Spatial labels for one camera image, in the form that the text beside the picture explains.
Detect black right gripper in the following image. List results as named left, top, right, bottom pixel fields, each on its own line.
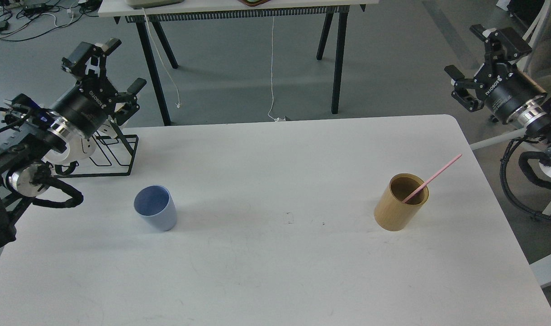
left=444, top=24, right=547, bottom=125

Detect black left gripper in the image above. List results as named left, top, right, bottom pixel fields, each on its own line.
left=51, top=38, right=147, bottom=139

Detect pink chopstick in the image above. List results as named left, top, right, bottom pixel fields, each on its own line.
left=402, top=154, right=462, bottom=204

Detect blue plastic cup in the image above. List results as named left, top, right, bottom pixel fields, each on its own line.
left=133, top=184, right=178, bottom=232

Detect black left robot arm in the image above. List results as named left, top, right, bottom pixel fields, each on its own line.
left=0, top=38, right=147, bottom=248

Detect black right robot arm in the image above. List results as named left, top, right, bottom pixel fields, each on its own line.
left=444, top=24, right=551, bottom=221

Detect white cup on rack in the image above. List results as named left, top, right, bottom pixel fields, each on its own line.
left=42, top=133, right=96, bottom=166

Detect white office chair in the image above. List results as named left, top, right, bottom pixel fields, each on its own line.
left=469, top=0, right=551, bottom=288

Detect background table with black legs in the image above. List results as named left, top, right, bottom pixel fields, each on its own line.
left=98, top=0, right=379, bottom=126

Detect wooden cylindrical holder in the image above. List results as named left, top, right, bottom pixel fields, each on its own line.
left=374, top=173, right=429, bottom=231

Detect white hanging cable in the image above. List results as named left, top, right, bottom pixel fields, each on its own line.
left=142, top=8, right=182, bottom=109
left=267, top=16, right=292, bottom=123

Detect black wire cup rack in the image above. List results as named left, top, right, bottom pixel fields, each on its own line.
left=49, top=120, right=139, bottom=178

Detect floor cables and power strips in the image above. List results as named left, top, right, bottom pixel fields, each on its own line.
left=0, top=0, right=102, bottom=43

